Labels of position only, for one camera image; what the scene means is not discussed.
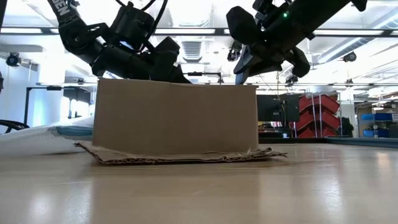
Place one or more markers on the red storage bin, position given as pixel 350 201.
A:
pixel 308 133
pixel 326 102
pixel 326 119

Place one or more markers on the blue storage bin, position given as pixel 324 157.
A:
pixel 376 117
pixel 379 133

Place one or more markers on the black neighbouring station frame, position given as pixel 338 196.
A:
pixel 25 109

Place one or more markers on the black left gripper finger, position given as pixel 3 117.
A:
pixel 174 74

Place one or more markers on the black monitor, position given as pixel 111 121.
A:
pixel 276 107

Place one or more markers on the overhead light bar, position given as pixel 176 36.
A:
pixel 186 31

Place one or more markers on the silver ventilation duct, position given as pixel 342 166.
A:
pixel 342 46

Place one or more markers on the white mesh pouch blue trim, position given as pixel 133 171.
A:
pixel 37 140

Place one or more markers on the black aluminium table frame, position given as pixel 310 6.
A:
pixel 342 140

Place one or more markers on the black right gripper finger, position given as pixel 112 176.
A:
pixel 264 68

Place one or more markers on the black neighbouring robot arm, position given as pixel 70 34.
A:
pixel 12 124

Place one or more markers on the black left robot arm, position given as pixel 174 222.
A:
pixel 77 31

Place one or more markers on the brown cardboard box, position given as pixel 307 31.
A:
pixel 174 118

